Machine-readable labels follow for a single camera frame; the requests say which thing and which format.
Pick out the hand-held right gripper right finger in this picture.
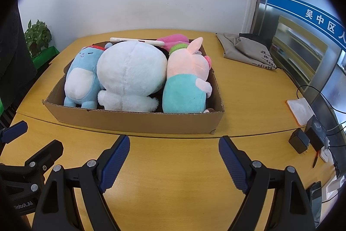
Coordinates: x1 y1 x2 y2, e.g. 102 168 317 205
218 136 315 231

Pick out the blue plush toy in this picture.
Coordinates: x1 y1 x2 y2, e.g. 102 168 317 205
63 44 112 109

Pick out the pink and teal plush toy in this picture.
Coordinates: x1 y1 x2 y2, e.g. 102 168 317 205
162 37 213 114

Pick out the white plush toy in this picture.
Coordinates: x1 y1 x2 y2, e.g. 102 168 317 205
96 42 168 112

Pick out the black power adapter box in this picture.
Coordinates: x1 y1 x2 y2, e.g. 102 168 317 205
305 115 329 152

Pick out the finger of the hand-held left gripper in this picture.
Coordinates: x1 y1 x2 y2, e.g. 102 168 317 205
23 139 64 180
0 121 28 145

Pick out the blue banner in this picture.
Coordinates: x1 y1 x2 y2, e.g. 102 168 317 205
266 0 346 51

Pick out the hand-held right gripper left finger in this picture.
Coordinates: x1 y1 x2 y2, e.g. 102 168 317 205
34 135 130 231

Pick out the white pad with orange edge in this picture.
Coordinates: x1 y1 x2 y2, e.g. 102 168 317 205
286 98 315 126

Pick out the white plastic device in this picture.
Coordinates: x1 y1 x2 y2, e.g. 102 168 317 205
324 171 346 202

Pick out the dark cloth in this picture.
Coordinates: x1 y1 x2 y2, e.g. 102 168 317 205
0 1 38 118

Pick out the magenta plush toy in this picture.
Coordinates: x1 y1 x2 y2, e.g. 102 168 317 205
156 33 190 51

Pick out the grey canvas bag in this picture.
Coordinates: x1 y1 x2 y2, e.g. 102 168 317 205
216 32 279 72

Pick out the black smartphone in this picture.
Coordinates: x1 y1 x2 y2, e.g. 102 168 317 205
309 180 323 224

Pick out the black cable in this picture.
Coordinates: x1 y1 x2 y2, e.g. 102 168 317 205
296 85 346 139

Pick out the white power strip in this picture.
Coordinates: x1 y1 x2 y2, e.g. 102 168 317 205
320 137 337 162

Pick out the green potted plant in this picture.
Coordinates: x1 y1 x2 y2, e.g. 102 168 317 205
24 19 52 59

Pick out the black charger cube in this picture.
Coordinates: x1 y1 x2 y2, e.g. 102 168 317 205
289 129 310 154

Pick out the brown cardboard box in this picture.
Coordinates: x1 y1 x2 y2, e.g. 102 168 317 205
42 39 225 135

